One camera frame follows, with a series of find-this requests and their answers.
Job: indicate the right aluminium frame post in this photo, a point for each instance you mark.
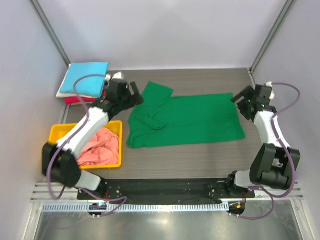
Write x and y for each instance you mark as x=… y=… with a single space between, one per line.
x=280 y=19

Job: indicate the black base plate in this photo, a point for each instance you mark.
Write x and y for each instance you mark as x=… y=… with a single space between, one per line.
x=172 y=190

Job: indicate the aluminium frame post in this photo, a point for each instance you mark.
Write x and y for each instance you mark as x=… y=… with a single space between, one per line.
x=50 y=30
x=280 y=19

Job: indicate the left aluminium frame post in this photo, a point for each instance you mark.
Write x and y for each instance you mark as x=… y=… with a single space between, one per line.
x=50 y=30

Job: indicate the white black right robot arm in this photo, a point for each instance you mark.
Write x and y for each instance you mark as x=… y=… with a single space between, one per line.
x=276 y=162

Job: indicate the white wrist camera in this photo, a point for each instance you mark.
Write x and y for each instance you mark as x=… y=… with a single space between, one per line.
x=117 y=76
x=272 y=94

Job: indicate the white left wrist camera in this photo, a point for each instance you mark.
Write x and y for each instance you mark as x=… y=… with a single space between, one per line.
x=117 y=76

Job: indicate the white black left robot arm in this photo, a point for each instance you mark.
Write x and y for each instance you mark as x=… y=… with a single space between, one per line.
x=59 y=160

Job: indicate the cream folded shirt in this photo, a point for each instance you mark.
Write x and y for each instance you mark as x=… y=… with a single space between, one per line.
x=59 y=94

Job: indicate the red folded shirt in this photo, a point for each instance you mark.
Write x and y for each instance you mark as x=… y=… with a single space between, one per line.
x=89 y=92

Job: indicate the green t shirt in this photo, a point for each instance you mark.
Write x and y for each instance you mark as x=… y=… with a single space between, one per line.
x=167 y=120

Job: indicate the yellow plastic bin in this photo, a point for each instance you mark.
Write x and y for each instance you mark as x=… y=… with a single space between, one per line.
x=117 y=128

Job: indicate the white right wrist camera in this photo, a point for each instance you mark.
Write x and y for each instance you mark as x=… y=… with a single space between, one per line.
x=272 y=94

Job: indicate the white slotted cable duct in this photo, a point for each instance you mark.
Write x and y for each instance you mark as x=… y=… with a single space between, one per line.
x=98 y=207

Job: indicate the tan folded shirt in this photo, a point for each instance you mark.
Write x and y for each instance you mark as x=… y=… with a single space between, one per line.
x=107 y=80

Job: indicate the pink t shirt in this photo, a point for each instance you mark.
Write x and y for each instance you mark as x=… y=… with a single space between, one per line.
x=102 y=149

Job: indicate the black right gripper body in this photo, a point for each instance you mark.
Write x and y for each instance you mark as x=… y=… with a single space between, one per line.
x=244 y=105

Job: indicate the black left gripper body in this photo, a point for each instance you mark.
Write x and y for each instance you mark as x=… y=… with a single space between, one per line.
x=127 y=101

